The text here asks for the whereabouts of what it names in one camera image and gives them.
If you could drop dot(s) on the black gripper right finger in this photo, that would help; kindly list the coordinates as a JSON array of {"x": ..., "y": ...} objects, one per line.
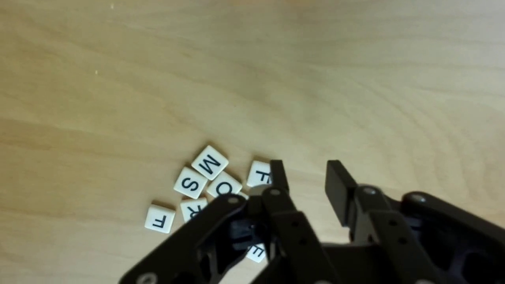
[{"x": 419, "y": 238}]

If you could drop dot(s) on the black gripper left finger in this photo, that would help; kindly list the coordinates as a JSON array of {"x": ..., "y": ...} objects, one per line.
[{"x": 215, "y": 240}]

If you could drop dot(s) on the white letter tile E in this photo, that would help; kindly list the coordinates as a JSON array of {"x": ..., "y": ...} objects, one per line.
[{"x": 256, "y": 253}]

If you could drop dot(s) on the white letter tile O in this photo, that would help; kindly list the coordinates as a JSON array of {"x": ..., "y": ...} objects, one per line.
[{"x": 225, "y": 183}]

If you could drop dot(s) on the white letter tile F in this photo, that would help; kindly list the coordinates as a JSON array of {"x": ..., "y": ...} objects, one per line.
[
  {"x": 160, "y": 218},
  {"x": 260, "y": 174}
]

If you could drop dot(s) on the white letter tile R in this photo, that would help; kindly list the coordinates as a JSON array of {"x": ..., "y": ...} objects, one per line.
[{"x": 190, "y": 209}]

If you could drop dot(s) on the white letter tile S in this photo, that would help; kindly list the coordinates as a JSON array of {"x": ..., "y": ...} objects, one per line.
[{"x": 190, "y": 183}]

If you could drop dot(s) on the white letter tile M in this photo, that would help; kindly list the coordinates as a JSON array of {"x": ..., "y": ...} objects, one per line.
[{"x": 211, "y": 163}]

